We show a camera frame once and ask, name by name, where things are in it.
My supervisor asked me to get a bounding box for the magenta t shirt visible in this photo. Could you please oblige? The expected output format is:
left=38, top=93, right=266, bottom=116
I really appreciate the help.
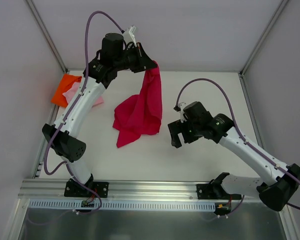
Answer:
left=112, top=66, right=163, bottom=148

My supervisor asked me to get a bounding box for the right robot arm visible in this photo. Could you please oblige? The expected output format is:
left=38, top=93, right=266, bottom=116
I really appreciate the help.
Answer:
left=168, top=101, right=300, bottom=212

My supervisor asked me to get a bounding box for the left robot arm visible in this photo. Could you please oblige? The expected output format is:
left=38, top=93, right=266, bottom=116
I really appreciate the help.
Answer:
left=42, top=30, right=157, bottom=197

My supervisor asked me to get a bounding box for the orange folded t shirt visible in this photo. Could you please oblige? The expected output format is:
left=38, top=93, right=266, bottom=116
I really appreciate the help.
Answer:
left=51, top=73, right=82, bottom=108

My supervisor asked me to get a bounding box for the pink folded t shirt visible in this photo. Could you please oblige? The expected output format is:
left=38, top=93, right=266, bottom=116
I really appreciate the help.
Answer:
left=62, top=82, right=104, bottom=107

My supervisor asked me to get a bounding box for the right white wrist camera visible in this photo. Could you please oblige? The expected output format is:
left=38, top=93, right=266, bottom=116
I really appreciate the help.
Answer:
left=173, top=102, right=187, bottom=123

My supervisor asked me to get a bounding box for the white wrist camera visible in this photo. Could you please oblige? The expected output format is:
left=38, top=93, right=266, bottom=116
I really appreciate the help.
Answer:
left=122, top=25, right=137, bottom=46
left=173, top=102, right=187, bottom=123

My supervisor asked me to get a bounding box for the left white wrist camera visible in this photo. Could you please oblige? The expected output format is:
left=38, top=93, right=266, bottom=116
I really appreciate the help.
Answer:
left=122, top=25, right=137, bottom=46

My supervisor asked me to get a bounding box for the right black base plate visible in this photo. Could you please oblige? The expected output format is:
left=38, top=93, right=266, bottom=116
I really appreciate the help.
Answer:
left=196, top=183, right=242, bottom=201

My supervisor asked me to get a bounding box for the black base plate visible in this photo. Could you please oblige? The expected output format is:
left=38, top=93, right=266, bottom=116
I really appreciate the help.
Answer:
left=63, top=179, right=109, bottom=198
left=196, top=183, right=242, bottom=201

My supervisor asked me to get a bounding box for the white slotted cable duct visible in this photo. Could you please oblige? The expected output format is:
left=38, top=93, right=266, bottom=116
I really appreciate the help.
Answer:
left=28, top=199, right=216, bottom=213

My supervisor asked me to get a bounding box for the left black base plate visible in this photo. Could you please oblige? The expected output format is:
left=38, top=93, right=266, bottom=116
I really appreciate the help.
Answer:
left=63, top=179, right=109, bottom=198

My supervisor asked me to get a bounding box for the left aluminium frame post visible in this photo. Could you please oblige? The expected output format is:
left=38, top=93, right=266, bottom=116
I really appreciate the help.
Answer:
left=24, top=0, right=68, bottom=73

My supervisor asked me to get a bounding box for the aluminium frame post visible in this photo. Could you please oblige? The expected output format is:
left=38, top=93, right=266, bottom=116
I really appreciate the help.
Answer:
left=24, top=0, right=68, bottom=73
left=239, top=0, right=290, bottom=76

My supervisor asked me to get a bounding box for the right aluminium frame post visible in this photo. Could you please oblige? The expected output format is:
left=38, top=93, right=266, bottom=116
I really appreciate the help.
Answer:
left=239, top=0, right=290, bottom=76

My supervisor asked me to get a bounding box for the aluminium mounting rail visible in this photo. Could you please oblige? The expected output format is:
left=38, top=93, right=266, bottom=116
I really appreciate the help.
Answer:
left=17, top=178, right=262, bottom=200

